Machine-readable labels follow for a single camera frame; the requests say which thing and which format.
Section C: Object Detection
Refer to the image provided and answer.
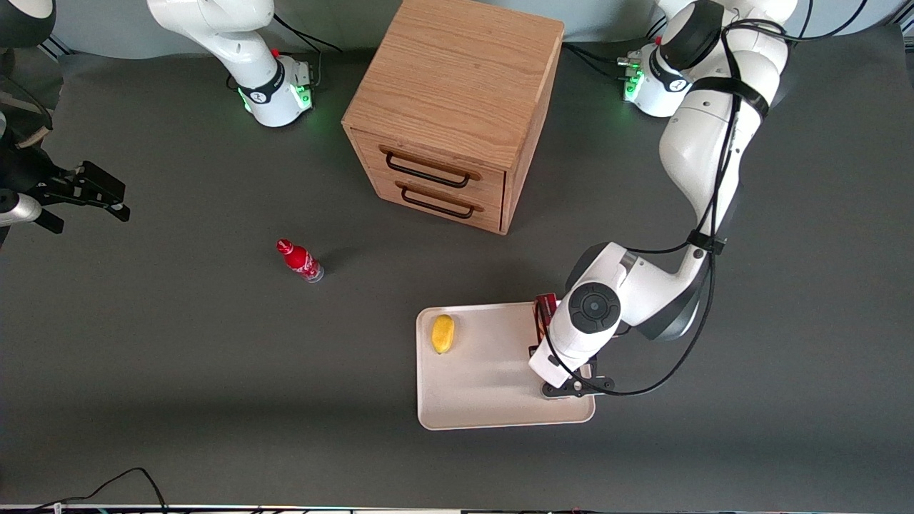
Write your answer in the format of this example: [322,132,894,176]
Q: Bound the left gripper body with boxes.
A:
[528,343,616,399]

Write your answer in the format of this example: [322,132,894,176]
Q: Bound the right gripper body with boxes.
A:
[0,148,81,211]

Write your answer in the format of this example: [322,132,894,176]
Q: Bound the red cookie box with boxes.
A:
[533,292,561,346]

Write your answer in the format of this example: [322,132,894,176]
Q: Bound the cream plastic tray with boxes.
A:
[416,301,596,432]

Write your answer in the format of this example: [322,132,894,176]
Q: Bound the yellow lemon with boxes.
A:
[431,314,456,356]

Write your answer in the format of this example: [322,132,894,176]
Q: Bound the wooden drawer front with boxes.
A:
[351,130,508,205]
[367,170,506,234]

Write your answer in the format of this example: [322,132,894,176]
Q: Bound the red soda bottle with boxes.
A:
[276,238,325,284]

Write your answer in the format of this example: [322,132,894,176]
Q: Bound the dark grey table mat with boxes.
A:
[0,25,914,509]

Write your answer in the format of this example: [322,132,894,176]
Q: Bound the wooden drawer cabinet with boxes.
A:
[341,0,566,236]

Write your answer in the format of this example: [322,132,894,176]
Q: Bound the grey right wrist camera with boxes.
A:
[0,190,43,228]

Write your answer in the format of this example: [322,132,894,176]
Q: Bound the black drawer handle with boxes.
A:
[394,180,484,220]
[378,144,481,189]

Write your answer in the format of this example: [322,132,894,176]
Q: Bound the black right arm base cable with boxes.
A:
[271,13,343,85]

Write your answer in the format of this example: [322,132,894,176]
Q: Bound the black arm base cable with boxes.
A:
[271,13,343,85]
[562,41,631,81]

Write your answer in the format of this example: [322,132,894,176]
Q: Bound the black cable at table edge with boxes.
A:
[29,467,169,512]

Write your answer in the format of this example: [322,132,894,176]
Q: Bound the black left arm base cable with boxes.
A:
[562,41,631,81]

